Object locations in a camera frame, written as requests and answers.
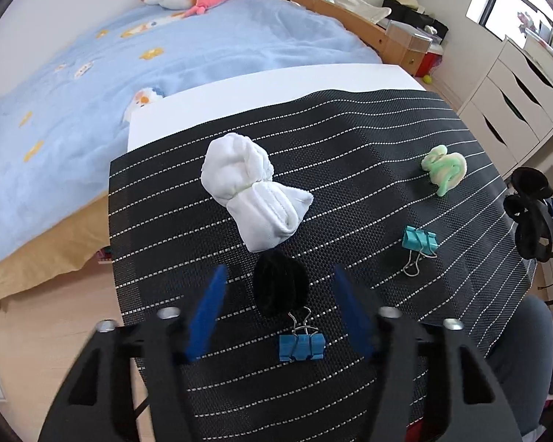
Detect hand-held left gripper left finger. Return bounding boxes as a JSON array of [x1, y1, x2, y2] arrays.
[[37, 264, 229, 442]]

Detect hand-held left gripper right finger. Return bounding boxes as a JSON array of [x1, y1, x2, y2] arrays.
[[333, 263, 524, 442]]

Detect blue binder clip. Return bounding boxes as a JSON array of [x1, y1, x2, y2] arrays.
[[278, 306, 327, 364]]

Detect black fuzzy ball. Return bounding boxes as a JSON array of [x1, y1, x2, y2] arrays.
[[253, 251, 310, 319]]

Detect teal binder clip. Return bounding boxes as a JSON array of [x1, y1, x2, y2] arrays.
[[401, 225, 439, 278]]

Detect green sock roll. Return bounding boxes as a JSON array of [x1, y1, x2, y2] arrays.
[[420, 145, 467, 197]]

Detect white sock bundle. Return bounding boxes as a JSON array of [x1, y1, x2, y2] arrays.
[[200, 133, 315, 253]]

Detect white drawer unit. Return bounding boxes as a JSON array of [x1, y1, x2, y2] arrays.
[[456, 34, 553, 180]]

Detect red seat cushion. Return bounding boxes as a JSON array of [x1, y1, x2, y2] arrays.
[[403, 421, 429, 442]]

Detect person's right leg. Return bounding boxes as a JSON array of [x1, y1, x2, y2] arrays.
[[486, 295, 553, 442]]

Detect black striped woven mat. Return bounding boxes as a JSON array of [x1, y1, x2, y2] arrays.
[[108, 88, 538, 442]]

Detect tan mattress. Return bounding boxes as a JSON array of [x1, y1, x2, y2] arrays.
[[0, 193, 114, 314]]

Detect books and papers stack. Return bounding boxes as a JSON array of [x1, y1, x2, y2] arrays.
[[516, 9, 553, 74]]

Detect red cooler box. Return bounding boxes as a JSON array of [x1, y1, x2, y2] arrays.
[[421, 32, 444, 79]]

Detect black storage bags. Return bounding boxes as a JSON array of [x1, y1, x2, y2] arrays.
[[382, 0, 449, 47]]

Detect bed with blue blanket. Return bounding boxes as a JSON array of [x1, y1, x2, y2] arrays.
[[0, 0, 383, 272]]

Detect wooden bed frame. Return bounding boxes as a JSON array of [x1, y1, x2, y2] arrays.
[[242, 0, 436, 77]]

